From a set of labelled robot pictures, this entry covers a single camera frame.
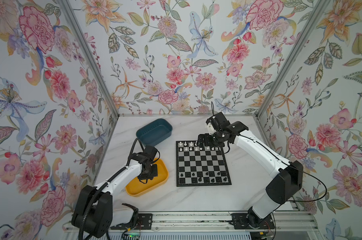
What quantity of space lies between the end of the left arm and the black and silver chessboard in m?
0.18

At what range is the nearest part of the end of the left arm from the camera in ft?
2.01

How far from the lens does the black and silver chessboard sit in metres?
0.87
